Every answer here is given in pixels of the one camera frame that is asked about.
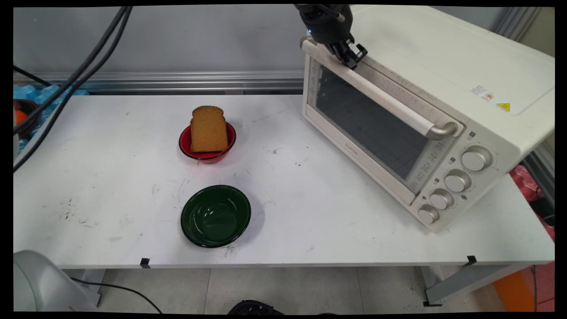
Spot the blue plastic bag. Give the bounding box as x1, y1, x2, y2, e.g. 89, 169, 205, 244
13, 84, 89, 159

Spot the black floor object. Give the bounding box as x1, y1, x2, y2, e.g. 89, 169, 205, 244
227, 300, 284, 315

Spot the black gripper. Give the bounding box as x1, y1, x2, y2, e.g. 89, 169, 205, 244
295, 4, 368, 70

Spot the glass oven door with handle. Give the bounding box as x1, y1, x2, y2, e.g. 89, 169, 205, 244
301, 35, 466, 207

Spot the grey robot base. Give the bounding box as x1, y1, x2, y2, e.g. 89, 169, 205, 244
13, 250, 101, 312

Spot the thin black wall cable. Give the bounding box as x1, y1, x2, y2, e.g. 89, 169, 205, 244
13, 65, 52, 87

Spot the grey table leg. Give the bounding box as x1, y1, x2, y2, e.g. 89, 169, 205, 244
421, 265, 532, 307
80, 269, 107, 307

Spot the aluminium frame post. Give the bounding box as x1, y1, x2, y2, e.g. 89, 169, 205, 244
494, 7, 543, 43

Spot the brown bread slice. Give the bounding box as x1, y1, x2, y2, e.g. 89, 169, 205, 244
190, 105, 229, 153

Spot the thick black cable bundle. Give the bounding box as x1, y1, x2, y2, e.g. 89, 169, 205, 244
13, 6, 133, 173

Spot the aluminium wall rail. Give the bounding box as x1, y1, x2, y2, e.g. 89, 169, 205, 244
13, 71, 305, 95

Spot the dark bowl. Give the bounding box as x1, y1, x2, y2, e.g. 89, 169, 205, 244
13, 98, 40, 140

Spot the thin black floor cable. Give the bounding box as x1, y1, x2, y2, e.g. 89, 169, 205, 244
71, 278, 163, 314

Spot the red plastic bag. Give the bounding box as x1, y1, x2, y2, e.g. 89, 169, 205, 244
509, 165, 555, 242

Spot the green bowl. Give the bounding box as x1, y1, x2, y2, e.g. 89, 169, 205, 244
180, 185, 252, 249

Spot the large silver oven knob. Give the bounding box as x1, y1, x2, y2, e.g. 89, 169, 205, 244
461, 145, 493, 172

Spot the orange floor object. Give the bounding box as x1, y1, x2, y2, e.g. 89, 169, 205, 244
493, 261, 555, 312

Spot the red bowl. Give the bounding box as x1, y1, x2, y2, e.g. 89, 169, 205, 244
179, 122, 237, 164

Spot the cream toaster oven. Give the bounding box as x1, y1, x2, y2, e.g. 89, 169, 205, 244
300, 5, 555, 234

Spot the oven warning sticker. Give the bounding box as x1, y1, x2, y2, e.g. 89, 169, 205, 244
470, 84, 512, 113

